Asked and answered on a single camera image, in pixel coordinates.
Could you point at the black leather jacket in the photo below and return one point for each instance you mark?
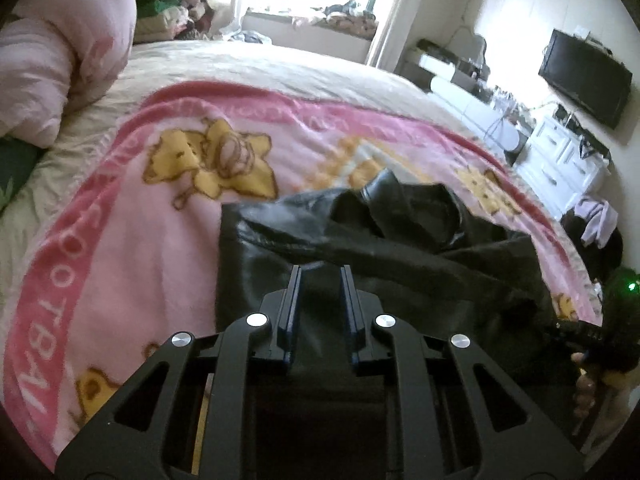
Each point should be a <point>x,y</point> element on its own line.
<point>429,261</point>

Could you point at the white rounded desk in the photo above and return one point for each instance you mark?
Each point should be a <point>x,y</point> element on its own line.
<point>454,85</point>

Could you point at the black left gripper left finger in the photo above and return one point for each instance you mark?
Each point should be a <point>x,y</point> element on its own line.
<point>183,414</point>

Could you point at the pink quilted duvet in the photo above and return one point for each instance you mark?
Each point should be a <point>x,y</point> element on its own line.
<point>58,56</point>

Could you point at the white drawer cabinet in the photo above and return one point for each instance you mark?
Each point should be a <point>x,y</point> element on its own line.
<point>557,168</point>

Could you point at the person's right hand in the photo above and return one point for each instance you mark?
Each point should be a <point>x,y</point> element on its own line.
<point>589,386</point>

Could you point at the pile of folded clothes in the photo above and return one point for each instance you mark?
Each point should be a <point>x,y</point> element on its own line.
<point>166,20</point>

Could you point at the white curtain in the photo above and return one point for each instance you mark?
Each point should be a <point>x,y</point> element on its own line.
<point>395,19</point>

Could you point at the beige bed sheet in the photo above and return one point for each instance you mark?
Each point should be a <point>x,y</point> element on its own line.
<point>88,134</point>

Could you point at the dark green leaf pillow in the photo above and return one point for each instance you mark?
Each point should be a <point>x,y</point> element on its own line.
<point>18,159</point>

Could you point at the lilac garment on chair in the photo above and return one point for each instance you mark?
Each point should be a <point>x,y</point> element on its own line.
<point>600,217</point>

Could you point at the black wall television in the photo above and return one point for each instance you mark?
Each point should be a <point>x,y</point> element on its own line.
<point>588,76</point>

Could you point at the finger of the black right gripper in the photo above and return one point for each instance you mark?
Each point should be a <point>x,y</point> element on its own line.
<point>614,345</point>

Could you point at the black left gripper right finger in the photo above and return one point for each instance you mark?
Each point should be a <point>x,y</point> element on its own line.
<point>450,411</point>

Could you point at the clothes on window sill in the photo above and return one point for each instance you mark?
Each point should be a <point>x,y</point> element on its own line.
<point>349,18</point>

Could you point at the pink cartoon fleece blanket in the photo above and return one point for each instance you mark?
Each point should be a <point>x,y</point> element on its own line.
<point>133,256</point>

